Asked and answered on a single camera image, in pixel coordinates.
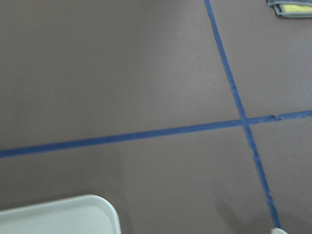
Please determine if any cream bear tray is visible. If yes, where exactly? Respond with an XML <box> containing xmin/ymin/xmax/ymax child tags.
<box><xmin>0</xmin><ymin>195</ymin><xmax>121</xmax><ymax>234</ymax></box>

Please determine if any white ceramic spoon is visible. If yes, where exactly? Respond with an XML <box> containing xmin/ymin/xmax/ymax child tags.
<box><xmin>270</xmin><ymin>228</ymin><xmax>288</xmax><ymax>234</ymax></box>

